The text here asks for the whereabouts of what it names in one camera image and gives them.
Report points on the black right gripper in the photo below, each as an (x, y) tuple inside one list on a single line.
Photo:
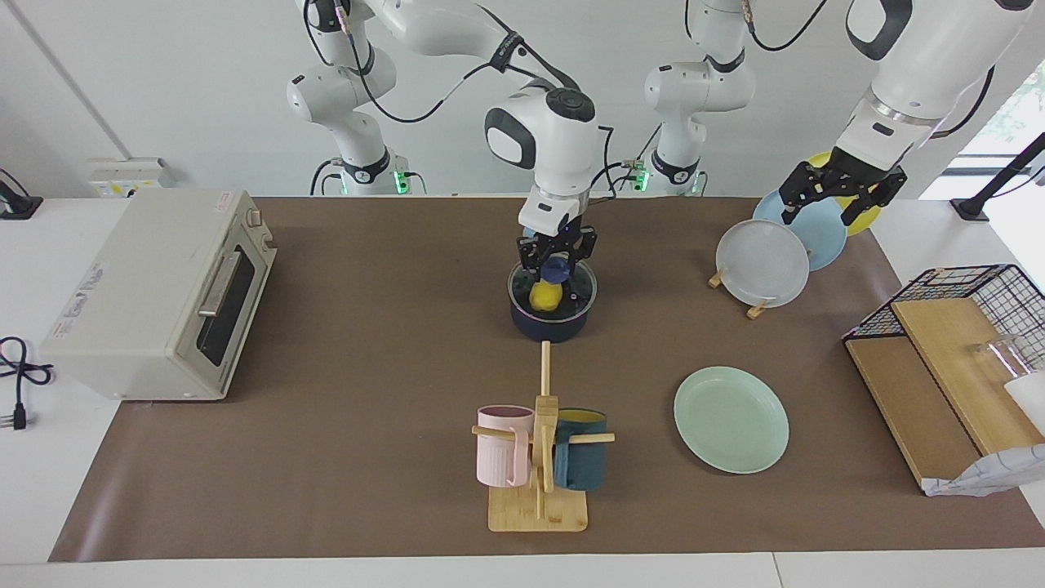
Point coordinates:
[(563, 241)]

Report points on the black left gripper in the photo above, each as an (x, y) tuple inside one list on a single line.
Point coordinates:
[(851, 178)]

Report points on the yellow potato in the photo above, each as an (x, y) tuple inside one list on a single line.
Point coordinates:
[(545, 298)]

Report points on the glass lid with blue knob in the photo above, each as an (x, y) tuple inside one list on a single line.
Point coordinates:
[(581, 296)]

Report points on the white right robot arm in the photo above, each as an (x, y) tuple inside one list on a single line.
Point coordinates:
[(555, 139)]

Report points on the light blue plate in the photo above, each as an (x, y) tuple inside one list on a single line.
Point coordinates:
[(824, 237)]

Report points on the yellow plate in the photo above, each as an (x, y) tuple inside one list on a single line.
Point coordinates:
[(867, 216)]

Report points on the grey plate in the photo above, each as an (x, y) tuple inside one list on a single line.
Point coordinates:
[(763, 263)]

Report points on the wooden plate rack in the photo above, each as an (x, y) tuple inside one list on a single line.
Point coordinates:
[(757, 310)]

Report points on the mint green plate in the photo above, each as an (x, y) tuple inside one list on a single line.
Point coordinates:
[(731, 420)]

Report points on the black angled stand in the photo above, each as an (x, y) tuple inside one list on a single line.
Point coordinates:
[(992, 184)]

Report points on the pink ribbed mug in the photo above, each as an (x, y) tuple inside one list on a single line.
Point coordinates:
[(500, 453)]

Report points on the teal mug yellow inside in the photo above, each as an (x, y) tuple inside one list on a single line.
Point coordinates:
[(584, 461)]

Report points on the brown table mat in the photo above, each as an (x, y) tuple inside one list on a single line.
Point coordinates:
[(367, 367)]

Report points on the clear glass cup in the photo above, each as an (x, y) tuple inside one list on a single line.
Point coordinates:
[(1004, 355)]

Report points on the wooden mug tree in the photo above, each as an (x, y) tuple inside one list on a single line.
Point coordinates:
[(545, 506)]

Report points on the white checked cloth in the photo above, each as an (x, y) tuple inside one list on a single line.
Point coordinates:
[(988, 474)]

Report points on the cream toaster oven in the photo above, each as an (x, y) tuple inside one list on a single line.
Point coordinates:
[(131, 302)]

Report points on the white wall power strip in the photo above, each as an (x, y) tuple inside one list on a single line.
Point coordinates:
[(122, 175)]

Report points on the black desk clamp mount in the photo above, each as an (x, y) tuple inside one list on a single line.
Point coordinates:
[(16, 206)]

